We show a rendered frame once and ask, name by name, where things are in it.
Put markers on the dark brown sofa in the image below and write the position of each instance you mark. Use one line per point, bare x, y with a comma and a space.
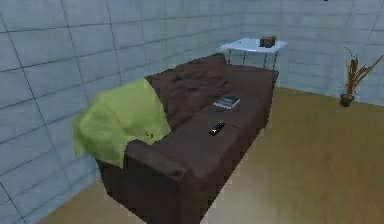
200, 150

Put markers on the black remote control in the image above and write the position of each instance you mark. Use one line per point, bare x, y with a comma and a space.
217, 128

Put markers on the grey book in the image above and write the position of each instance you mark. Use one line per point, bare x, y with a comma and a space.
227, 102

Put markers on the green blanket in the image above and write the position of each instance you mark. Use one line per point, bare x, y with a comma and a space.
116, 120

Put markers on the white side table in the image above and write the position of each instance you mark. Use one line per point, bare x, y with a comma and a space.
248, 46

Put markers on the brown box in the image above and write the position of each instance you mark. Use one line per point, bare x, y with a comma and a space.
267, 41

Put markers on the orange potted house plant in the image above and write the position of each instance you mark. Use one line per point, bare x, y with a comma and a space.
355, 78

